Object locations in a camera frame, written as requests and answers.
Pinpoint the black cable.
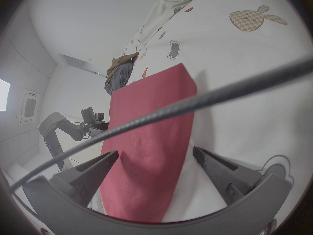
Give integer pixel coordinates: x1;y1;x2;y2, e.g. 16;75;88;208
9;58;313;193

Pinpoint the dark grey garment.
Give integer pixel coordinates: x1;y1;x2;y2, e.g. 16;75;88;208
104;61;134;96

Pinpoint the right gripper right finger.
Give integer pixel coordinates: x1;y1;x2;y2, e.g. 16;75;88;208
193;146;262;208

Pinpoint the khaki garment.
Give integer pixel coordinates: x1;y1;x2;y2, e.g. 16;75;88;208
105;53;139;86

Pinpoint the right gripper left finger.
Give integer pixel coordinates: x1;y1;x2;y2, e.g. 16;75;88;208
51;150;119;208

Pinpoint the ceiling air conditioner vent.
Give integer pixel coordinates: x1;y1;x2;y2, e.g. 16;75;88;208
18;92;41;125

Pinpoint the bed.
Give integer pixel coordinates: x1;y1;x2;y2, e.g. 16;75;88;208
100;0;313;235

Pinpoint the red garment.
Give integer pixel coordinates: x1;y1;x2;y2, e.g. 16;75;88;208
99;63;197;224

